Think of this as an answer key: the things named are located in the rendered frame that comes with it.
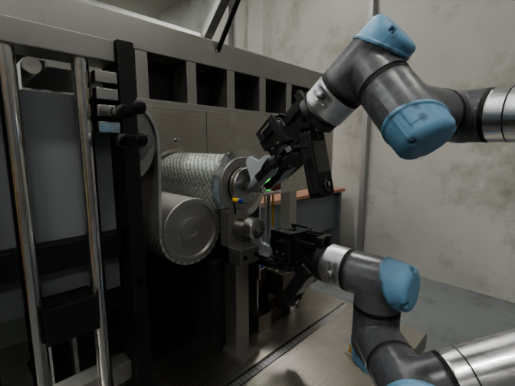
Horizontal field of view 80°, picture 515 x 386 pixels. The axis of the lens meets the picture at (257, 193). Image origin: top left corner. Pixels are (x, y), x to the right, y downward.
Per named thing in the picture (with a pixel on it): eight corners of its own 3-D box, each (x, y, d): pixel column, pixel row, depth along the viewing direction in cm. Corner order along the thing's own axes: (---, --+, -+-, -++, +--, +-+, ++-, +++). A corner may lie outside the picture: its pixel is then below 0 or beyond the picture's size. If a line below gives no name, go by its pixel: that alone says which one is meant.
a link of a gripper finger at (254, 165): (238, 172, 64) (268, 144, 59) (251, 196, 62) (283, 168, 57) (228, 171, 61) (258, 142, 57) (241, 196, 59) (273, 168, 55)
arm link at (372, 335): (363, 396, 46) (367, 329, 45) (344, 348, 57) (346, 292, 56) (416, 397, 46) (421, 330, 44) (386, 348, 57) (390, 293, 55)
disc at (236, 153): (213, 225, 60) (211, 148, 57) (211, 225, 60) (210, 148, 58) (265, 214, 70) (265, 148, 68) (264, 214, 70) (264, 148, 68)
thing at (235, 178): (240, 161, 60) (264, 174, 65) (233, 161, 62) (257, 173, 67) (229, 198, 59) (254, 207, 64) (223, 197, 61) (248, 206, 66)
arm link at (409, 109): (487, 124, 39) (435, 67, 43) (438, 120, 33) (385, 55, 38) (435, 162, 44) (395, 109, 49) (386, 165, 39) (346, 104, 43)
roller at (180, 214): (165, 270, 53) (162, 202, 51) (110, 239, 71) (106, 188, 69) (219, 253, 62) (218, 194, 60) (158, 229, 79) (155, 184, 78)
